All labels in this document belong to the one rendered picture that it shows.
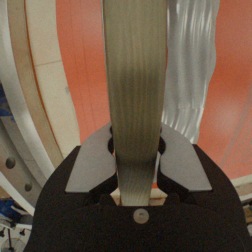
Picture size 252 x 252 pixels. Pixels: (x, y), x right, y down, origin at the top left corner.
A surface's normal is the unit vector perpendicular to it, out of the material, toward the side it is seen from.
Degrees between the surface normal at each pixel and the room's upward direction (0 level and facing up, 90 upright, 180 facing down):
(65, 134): 0
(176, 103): 32
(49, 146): 90
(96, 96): 0
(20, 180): 90
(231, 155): 0
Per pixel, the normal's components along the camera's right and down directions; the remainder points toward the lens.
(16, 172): 1.00, -0.01
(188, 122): -0.55, 0.36
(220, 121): -0.04, 0.47
